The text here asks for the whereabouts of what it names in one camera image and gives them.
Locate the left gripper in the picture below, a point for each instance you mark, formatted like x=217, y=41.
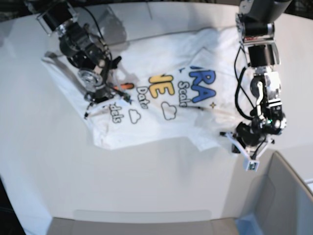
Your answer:
x=246, y=142

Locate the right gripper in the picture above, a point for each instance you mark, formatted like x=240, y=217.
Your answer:
x=98, y=86

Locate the white printed t-shirt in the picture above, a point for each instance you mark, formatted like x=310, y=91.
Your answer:
x=180, y=85

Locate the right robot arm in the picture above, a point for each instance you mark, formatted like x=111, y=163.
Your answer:
x=87, y=52

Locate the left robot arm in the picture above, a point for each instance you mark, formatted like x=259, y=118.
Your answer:
x=255, y=22

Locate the grey cardboard box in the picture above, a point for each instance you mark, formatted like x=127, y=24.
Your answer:
x=273, y=199

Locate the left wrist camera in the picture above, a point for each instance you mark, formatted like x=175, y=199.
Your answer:
x=250, y=165

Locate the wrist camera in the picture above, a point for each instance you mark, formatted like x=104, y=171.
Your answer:
x=250, y=165
x=127, y=98

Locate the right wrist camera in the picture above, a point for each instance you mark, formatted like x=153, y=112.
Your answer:
x=127, y=98

